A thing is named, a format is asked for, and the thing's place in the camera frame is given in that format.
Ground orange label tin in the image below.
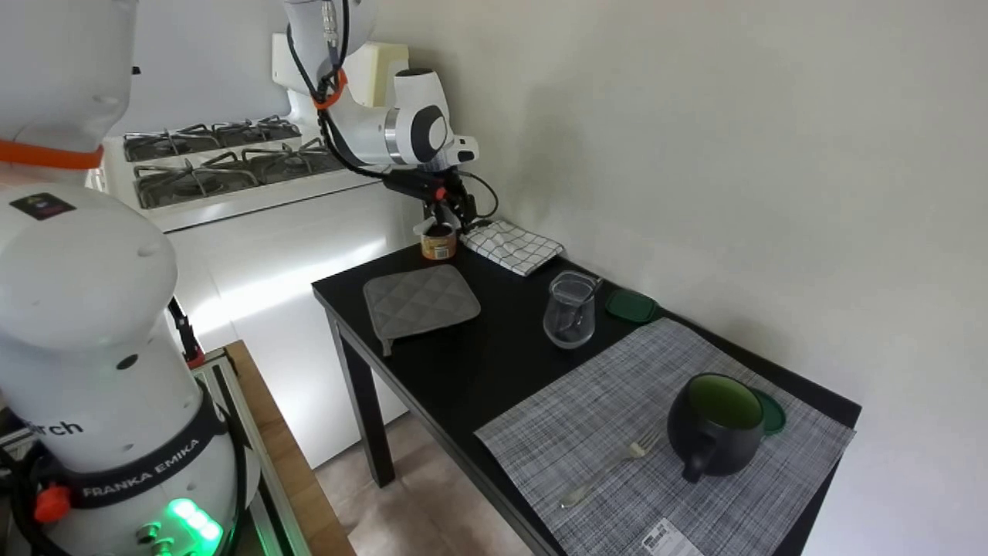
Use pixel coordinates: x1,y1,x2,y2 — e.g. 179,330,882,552
417,226,459,263

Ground grey woven placemat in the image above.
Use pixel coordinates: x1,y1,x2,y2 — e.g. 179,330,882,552
472,315,858,556

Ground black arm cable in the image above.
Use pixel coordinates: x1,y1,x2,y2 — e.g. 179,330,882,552
283,0,504,226

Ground white checked dish towel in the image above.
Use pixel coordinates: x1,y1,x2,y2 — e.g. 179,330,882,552
456,215,570,280

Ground grey quilted pot holder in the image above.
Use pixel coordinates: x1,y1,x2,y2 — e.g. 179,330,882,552
360,263,485,362

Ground white cabinet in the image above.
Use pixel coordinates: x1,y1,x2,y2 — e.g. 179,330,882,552
102,108,432,474

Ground round green coaster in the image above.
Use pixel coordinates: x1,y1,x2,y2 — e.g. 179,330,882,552
755,387,790,438

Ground clear glass cup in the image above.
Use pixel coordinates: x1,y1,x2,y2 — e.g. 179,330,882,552
540,269,605,353

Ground small spoon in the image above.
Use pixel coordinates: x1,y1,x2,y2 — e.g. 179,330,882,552
558,429,667,508

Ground black rectangular table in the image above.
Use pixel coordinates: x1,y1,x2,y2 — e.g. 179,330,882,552
308,229,864,556

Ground dark green mug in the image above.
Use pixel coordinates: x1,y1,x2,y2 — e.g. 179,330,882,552
663,371,768,484

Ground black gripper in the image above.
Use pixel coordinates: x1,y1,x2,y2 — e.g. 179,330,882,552
404,166,481,238

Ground white placemat label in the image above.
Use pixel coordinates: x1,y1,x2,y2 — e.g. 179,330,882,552
641,516,704,556

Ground wooden bench top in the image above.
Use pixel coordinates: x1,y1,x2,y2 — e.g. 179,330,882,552
217,340,360,556

